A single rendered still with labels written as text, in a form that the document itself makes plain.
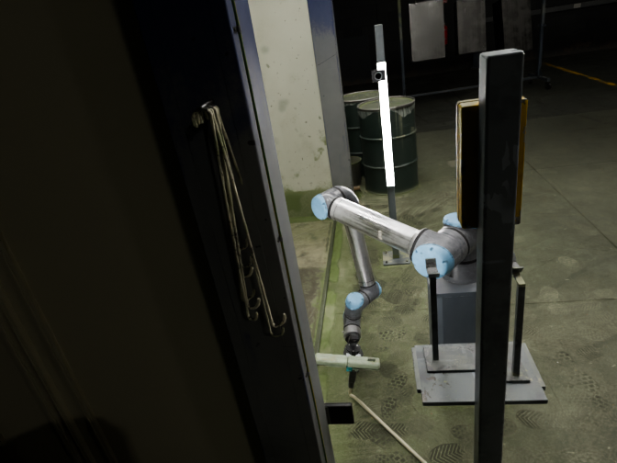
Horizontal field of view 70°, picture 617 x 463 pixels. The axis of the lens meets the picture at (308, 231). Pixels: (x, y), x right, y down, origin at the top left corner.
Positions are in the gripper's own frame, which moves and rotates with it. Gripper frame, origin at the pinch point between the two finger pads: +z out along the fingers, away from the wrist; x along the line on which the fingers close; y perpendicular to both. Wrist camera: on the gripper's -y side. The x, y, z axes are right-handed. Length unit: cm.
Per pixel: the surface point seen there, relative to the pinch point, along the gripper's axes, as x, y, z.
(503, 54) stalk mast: -6, -159, 55
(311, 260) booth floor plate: 25, 47, -133
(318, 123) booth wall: 27, -27, -226
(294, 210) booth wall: 45, 56, -214
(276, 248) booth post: 31, -112, 52
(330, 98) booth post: 18, -48, -229
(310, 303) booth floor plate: 23, 37, -76
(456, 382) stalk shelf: -19, -74, 58
